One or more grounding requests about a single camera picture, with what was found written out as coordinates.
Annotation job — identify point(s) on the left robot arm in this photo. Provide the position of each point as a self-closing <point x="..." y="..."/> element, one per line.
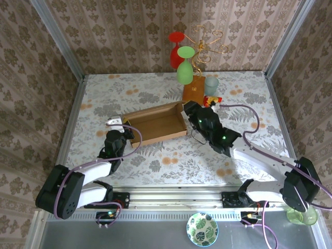
<point x="62" y="194"/>

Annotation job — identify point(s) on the red yellow snack packet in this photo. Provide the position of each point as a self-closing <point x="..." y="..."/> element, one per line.
<point x="214" y="99"/>

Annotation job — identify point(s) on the aluminium table side rail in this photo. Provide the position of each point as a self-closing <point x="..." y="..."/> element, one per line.
<point x="69" y="124"/>
<point x="276" y="103"/>

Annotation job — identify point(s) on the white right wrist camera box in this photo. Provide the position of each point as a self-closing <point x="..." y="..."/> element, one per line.
<point x="214" y="105"/>

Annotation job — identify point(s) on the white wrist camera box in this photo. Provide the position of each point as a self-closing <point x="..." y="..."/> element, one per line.
<point x="214" y="105"/>
<point x="114" y="121"/>

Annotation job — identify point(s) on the leaf pattern bowl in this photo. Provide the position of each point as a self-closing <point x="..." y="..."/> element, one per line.
<point x="202" y="229"/>

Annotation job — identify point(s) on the clear green plastic cup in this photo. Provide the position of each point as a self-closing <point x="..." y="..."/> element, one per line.
<point x="307" y="218"/>

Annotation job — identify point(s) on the green plastic goblet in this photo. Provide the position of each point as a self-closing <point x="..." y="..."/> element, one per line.
<point x="184" y="72"/>

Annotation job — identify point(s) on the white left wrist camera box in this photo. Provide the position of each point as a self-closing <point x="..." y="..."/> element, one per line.
<point x="114" y="121"/>

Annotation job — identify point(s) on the red plastic goblet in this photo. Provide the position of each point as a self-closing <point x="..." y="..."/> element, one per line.
<point x="175" y="58"/>

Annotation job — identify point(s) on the frosted pale blue cup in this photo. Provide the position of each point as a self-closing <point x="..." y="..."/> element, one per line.
<point x="211" y="86"/>

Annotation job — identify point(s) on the brown wooden rack base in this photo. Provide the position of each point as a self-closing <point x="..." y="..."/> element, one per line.
<point x="194" y="90"/>

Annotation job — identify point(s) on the aluminium frame post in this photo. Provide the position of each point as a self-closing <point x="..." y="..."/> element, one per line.
<point x="288" y="39"/>
<point x="61" y="41"/>

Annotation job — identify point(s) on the small black controller board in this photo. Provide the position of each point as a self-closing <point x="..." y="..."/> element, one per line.
<point x="107" y="217"/>
<point x="250" y="217"/>

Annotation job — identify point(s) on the grey metal shelf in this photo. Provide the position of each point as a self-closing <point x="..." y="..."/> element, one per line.
<point x="145" y="233"/>

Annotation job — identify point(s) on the brown cardboard paper box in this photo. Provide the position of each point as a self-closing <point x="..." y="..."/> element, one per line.
<point x="158" y="127"/>

